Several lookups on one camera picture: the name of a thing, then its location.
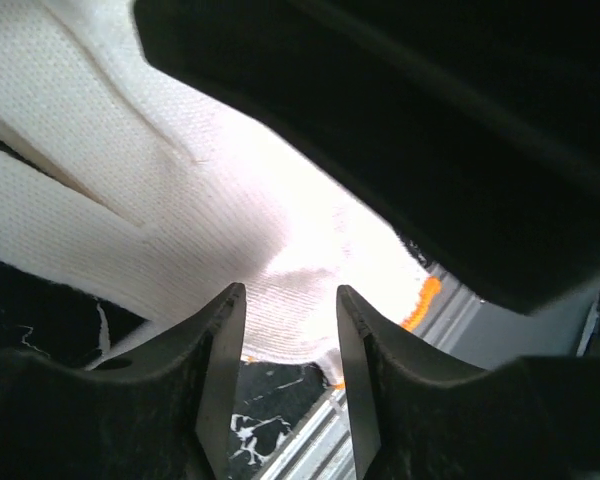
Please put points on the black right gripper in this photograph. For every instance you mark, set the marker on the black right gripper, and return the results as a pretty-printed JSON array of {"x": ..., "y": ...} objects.
[{"x": 473, "y": 127}]

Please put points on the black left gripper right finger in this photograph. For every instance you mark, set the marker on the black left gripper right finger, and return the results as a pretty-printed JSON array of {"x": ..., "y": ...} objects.
[{"x": 532, "y": 418}]

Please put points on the yellow palm glove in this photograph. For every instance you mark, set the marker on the yellow palm glove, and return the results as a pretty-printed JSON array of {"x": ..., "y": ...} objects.
[{"x": 124, "y": 183}]

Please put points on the aluminium front rail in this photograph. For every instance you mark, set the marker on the aluminium front rail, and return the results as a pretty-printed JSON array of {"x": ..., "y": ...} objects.
[{"x": 346, "y": 431}]

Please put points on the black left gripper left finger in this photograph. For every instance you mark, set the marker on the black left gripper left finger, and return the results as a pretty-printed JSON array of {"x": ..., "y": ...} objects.
[{"x": 159, "y": 411}]

